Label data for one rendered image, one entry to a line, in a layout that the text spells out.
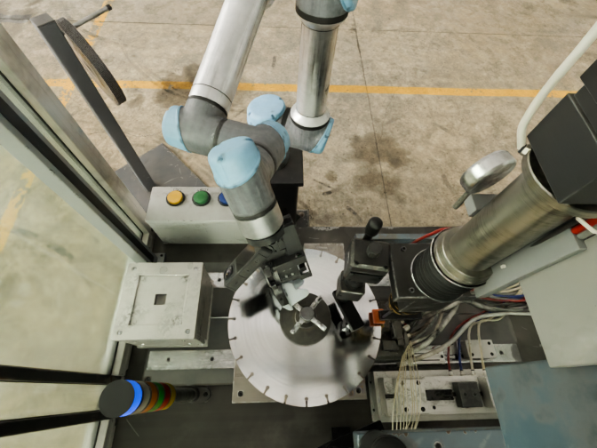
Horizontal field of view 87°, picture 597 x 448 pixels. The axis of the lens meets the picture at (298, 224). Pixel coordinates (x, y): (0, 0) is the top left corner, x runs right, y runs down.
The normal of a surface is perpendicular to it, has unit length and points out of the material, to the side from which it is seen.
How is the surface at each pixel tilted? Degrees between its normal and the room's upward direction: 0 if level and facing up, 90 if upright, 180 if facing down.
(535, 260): 90
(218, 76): 31
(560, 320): 90
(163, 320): 0
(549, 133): 90
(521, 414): 90
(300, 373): 0
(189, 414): 0
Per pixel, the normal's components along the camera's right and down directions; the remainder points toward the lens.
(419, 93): 0.04, -0.47
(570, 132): -1.00, 0.00
